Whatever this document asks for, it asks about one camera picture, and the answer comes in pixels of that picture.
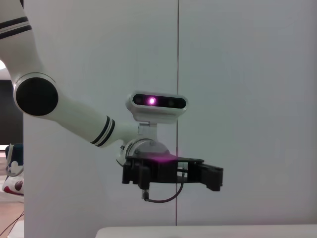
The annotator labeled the dark background screen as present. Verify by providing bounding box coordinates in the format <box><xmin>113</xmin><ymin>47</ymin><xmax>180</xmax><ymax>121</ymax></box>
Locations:
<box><xmin>0</xmin><ymin>79</ymin><xmax>24</xmax><ymax>146</ymax></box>

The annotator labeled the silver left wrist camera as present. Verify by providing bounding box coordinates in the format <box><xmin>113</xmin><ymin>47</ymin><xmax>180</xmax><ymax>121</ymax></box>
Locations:
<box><xmin>125</xmin><ymin>90</ymin><xmax>189</xmax><ymax>124</ymax></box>

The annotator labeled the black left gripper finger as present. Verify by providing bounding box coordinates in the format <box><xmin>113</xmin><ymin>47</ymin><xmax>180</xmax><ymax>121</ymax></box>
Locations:
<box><xmin>202</xmin><ymin>161</ymin><xmax>224</xmax><ymax>187</ymax></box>
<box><xmin>198</xmin><ymin>165</ymin><xmax>221</xmax><ymax>192</ymax></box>

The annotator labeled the patterned fabric bag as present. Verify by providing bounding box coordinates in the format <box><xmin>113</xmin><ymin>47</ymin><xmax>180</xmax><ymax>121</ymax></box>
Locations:
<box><xmin>1</xmin><ymin>142</ymin><xmax>25</xmax><ymax>197</ymax></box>

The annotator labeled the left gripper cable with connector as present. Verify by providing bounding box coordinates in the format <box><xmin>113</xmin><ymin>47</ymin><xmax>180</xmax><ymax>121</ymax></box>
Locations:
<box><xmin>140</xmin><ymin>171</ymin><xmax>186</xmax><ymax>204</ymax></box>

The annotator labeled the left camera mount bracket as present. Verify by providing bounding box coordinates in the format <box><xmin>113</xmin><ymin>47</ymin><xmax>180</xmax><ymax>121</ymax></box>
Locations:
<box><xmin>137</xmin><ymin>120</ymin><xmax>159</xmax><ymax>139</ymax></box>

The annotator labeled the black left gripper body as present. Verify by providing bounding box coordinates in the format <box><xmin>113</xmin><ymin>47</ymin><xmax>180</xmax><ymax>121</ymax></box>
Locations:
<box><xmin>121</xmin><ymin>155</ymin><xmax>205</xmax><ymax>192</ymax></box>

